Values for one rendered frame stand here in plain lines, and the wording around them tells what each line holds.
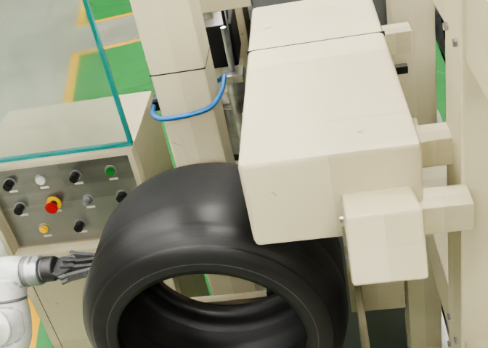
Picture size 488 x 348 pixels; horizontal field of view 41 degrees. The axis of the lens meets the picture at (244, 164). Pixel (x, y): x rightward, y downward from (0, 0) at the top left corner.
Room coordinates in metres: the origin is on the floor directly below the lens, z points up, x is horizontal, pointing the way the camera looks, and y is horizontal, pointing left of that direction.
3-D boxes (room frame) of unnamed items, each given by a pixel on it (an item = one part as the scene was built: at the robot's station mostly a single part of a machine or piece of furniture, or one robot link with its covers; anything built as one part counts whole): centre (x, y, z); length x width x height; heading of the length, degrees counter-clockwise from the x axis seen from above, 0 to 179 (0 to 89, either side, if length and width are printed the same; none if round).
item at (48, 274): (1.55, 0.60, 1.06); 0.09 x 0.08 x 0.07; 81
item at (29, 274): (1.56, 0.67, 1.06); 0.09 x 0.06 x 0.09; 171
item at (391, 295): (1.37, -0.29, 1.05); 0.20 x 0.15 x 0.30; 171
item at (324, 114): (1.04, -0.16, 1.71); 0.61 x 0.25 x 0.15; 171
